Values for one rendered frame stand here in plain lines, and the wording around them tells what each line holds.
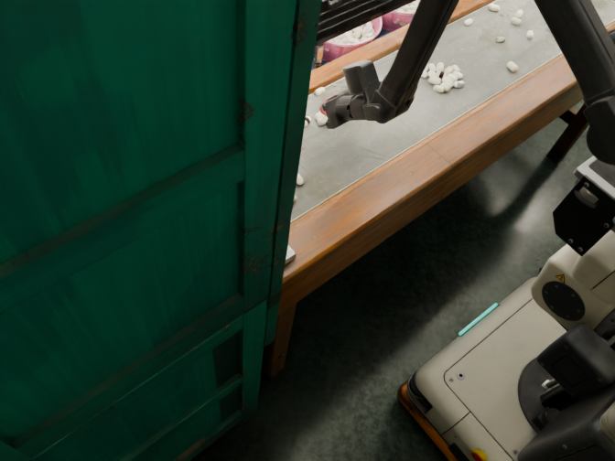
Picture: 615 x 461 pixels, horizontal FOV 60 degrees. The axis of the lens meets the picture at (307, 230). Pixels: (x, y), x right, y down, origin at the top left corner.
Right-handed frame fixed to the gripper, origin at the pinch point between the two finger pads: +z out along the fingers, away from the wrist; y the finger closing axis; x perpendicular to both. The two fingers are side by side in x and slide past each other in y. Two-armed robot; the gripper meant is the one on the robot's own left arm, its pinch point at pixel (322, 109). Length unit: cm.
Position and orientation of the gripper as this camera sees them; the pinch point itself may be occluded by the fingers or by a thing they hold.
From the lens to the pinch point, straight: 137.6
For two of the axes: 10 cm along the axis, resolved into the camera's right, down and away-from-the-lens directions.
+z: -5.5, -1.6, 8.2
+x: 3.3, 8.6, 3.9
